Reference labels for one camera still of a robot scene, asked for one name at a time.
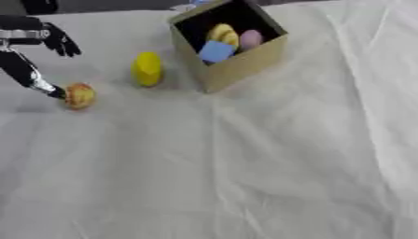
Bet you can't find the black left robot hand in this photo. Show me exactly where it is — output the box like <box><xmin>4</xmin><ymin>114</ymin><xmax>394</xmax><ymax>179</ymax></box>
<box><xmin>0</xmin><ymin>15</ymin><xmax>84</xmax><ymax>100</ymax></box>

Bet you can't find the tan cardboard box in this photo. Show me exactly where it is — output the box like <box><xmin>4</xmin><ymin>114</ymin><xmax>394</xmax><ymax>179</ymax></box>
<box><xmin>166</xmin><ymin>0</ymin><xmax>291</xmax><ymax>94</ymax></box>

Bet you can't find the dark object behind table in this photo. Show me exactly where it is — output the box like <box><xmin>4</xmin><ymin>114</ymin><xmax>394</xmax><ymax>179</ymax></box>
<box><xmin>20</xmin><ymin>0</ymin><xmax>61</xmax><ymax>15</ymax></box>

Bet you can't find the round yellow-red toy fruit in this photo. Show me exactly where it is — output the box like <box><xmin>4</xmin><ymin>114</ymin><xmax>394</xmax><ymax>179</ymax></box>
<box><xmin>62</xmin><ymin>82</ymin><xmax>98</xmax><ymax>110</ymax></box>

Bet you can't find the blue cube block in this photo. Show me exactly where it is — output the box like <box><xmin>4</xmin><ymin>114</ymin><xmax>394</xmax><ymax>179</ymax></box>
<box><xmin>196</xmin><ymin>40</ymin><xmax>237</xmax><ymax>64</ymax></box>

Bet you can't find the yellow toy bread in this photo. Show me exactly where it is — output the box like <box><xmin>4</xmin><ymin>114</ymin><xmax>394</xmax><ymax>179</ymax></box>
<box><xmin>203</xmin><ymin>22</ymin><xmax>242</xmax><ymax>50</ymax></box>

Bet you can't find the pink toy egg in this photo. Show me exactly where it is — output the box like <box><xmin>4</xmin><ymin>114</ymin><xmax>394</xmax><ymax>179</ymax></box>
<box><xmin>238</xmin><ymin>29</ymin><xmax>265</xmax><ymax>51</ymax></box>

